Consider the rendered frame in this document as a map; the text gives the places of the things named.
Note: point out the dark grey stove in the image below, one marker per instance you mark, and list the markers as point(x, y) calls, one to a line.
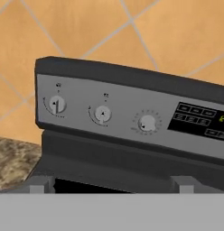
point(123, 90)

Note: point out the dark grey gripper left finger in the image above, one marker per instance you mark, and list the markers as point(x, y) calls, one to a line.
point(37, 182)

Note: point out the silver stove knob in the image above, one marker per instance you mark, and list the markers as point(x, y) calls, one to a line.
point(102, 113)
point(57, 104)
point(147, 123)

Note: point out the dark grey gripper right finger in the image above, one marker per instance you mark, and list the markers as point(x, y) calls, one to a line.
point(186, 182)

